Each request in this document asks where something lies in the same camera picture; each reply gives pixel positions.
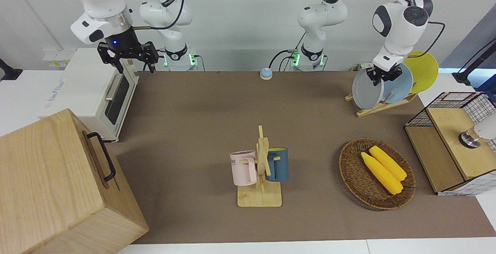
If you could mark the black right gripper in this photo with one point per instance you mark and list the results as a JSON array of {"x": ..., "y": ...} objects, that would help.
[{"x": 122, "y": 47}]

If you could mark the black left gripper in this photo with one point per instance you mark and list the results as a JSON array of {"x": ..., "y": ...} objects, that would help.
[{"x": 387, "y": 71}]

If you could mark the gray plate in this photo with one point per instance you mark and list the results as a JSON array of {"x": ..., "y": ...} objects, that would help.
[{"x": 366, "y": 91}]

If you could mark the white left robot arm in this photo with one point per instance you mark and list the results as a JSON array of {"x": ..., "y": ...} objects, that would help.
[{"x": 399, "y": 18}]

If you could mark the light blue plate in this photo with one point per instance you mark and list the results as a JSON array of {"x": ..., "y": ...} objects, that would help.
[{"x": 401, "y": 87}]

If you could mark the wooden plate rack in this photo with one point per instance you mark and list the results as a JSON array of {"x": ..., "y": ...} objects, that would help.
[{"x": 372, "y": 111}]

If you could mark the yellow plate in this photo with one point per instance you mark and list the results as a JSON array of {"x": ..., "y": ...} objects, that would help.
[{"x": 424, "y": 72}]

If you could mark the wooden mug rack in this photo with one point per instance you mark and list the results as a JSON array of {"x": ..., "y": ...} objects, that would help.
[{"x": 259, "y": 199}]

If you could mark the white toaster oven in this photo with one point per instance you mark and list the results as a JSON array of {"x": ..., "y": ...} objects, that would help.
[{"x": 85, "y": 87}]

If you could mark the brown table mat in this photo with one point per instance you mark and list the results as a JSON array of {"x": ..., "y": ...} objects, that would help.
[{"x": 193, "y": 110}]

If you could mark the white power strip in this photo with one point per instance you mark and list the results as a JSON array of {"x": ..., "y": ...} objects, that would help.
[{"x": 58, "y": 58}]

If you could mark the yellow corn cob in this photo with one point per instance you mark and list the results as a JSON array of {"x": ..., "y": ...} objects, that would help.
[
  {"x": 381, "y": 174},
  {"x": 389, "y": 163}
]

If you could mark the brown wicker basket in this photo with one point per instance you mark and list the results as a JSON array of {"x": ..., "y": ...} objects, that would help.
[{"x": 356, "y": 176}]

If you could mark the white silver round knob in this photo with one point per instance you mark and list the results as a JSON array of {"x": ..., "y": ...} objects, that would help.
[{"x": 471, "y": 139}]

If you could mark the blue service bell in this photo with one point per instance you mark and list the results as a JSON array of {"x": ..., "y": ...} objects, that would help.
[{"x": 266, "y": 74}]

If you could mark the dark blue mug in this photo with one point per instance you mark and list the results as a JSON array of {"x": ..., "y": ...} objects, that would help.
[{"x": 279, "y": 165}]

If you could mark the large wooden box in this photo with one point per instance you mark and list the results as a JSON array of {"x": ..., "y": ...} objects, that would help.
[{"x": 50, "y": 184}]

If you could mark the pink mug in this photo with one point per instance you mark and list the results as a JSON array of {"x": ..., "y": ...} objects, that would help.
[{"x": 244, "y": 169}]

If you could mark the black camera stand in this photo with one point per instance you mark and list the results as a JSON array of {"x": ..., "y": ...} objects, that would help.
[
  {"x": 474, "y": 62},
  {"x": 8, "y": 72}
]

